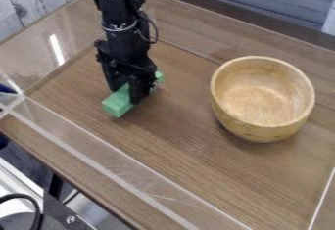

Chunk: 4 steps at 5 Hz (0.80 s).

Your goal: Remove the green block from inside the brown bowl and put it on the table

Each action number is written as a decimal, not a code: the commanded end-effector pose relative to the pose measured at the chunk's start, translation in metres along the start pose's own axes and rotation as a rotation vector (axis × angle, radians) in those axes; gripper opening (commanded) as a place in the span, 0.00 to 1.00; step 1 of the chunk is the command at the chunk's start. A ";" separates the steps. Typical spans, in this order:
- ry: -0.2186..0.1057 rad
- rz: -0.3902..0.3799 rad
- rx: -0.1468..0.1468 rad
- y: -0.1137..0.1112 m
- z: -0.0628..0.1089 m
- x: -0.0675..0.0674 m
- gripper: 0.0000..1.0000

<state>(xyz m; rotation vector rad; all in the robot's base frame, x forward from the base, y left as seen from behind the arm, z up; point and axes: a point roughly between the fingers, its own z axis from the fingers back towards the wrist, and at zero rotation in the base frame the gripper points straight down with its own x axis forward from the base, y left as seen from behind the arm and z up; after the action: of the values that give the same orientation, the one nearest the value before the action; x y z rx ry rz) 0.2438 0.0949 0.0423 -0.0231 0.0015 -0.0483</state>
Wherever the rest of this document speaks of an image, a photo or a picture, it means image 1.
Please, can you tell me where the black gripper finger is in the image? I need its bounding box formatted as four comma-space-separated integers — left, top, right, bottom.
128, 75, 153, 105
101, 60, 129, 91

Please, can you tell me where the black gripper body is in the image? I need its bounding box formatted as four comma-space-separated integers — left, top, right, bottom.
95, 26, 157, 79

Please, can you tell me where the green rectangular block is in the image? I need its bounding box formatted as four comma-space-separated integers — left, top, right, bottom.
101, 70, 164, 118

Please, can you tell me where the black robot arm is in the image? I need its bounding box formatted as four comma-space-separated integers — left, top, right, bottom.
93, 0, 159, 105

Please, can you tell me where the brown wooden bowl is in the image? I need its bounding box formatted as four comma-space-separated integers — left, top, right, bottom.
211, 56, 315, 143

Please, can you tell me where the blue object at left edge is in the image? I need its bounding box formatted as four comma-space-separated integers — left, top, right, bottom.
0, 82, 19, 150

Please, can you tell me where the black table leg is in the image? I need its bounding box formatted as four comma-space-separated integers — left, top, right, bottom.
48, 174, 64, 200

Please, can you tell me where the clear acrylic enclosure wall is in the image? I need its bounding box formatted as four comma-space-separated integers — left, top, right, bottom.
0, 0, 335, 230

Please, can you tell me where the black cable bottom left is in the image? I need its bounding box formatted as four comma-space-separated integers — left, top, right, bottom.
0, 193, 44, 230

